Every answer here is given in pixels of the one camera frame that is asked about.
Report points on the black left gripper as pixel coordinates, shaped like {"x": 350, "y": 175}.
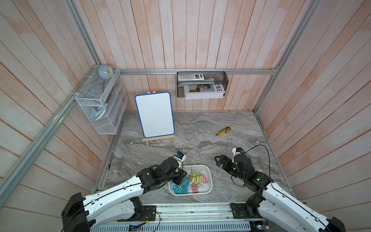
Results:
{"x": 180, "y": 176}

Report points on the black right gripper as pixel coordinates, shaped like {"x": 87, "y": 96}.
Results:
{"x": 226, "y": 163}

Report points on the large teal binder clip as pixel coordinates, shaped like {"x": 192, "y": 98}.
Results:
{"x": 184, "y": 190}

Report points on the pink binder clip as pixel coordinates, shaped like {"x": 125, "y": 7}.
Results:
{"x": 205, "y": 181}
{"x": 196, "y": 188}

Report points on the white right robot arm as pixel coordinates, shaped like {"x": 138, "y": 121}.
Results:
{"x": 263, "y": 185}

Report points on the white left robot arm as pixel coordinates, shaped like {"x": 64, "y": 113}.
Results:
{"x": 84, "y": 213}

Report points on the white plastic storage box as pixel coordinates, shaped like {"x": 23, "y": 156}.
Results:
{"x": 207, "y": 188}

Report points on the yellow black utility knife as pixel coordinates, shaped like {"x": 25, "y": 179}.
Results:
{"x": 223, "y": 131}

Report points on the blue framed whiteboard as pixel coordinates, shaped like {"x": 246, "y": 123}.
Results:
{"x": 155, "y": 114}

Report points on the white book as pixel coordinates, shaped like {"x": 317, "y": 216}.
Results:
{"x": 204, "y": 91}

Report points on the white calculator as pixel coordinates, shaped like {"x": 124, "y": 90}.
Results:
{"x": 185, "y": 77}

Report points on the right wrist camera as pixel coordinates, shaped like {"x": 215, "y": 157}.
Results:
{"x": 237, "y": 151}

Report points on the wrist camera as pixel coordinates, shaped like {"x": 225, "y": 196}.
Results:
{"x": 237, "y": 151}
{"x": 179, "y": 156}

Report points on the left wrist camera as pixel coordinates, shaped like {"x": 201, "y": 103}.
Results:
{"x": 179, "y": 156}

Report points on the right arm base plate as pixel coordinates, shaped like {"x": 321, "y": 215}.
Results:
{"x": 249, "y": 209}

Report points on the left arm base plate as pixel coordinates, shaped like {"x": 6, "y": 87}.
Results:
{"x": 139, "y": 212}

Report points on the aluminium rail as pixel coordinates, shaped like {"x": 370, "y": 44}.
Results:
{"x": 203, "y": 213}

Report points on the black mesh wall basket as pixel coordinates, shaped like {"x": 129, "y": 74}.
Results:
{"x": 217, "y": 78}

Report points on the white wire shelf rack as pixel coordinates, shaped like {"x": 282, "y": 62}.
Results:
{"x": 103, "y": 102}

